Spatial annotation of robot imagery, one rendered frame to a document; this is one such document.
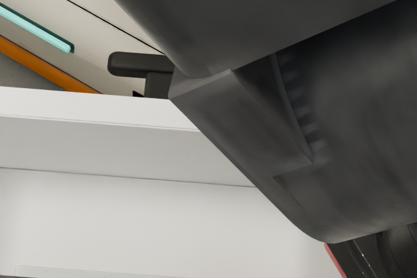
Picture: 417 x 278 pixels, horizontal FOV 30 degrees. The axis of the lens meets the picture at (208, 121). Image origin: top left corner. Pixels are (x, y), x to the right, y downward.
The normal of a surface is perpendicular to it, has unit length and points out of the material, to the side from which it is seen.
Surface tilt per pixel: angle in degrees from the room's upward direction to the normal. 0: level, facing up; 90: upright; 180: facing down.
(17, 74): 0
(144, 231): 0
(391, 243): 91
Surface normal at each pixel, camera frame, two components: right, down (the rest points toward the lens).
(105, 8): 0.04, -0.37
